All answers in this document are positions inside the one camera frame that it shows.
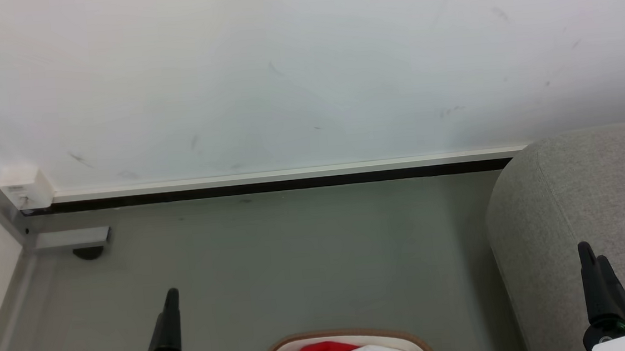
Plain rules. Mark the grey fabric sofa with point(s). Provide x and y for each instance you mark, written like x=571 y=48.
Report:
x=581 y=193

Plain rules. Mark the black round foot pad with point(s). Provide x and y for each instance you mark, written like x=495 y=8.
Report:
x=89 y=253

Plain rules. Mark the white baseboard strip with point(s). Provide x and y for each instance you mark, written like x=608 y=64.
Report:
x=290 y=173

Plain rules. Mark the grey metal foot bracket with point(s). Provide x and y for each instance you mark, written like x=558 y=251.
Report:
x=72 y=238

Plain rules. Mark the white wall socket box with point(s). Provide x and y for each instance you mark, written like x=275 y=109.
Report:
x=26 y=187

